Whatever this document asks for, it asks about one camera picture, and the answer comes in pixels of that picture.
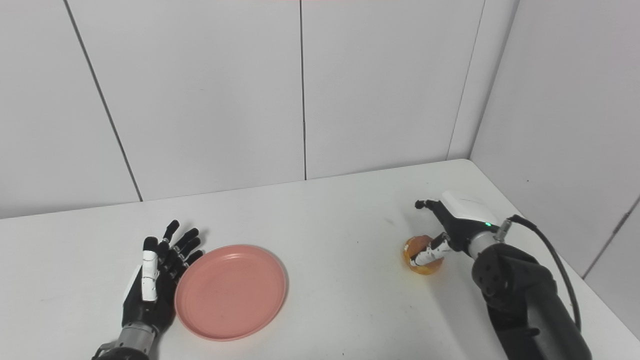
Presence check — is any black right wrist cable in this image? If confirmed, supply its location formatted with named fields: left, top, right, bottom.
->
left=501, top=214, right=583, bottom=332

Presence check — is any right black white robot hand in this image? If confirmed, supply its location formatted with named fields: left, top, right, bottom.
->
left=409, top=190, right=501, bottom=269

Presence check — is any pink round plate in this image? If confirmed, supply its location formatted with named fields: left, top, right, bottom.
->
left=173, top=243, right=289, bottom=343

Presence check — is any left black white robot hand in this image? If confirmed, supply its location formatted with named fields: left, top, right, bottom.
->
left=121, top=219, right=205, bottom=334

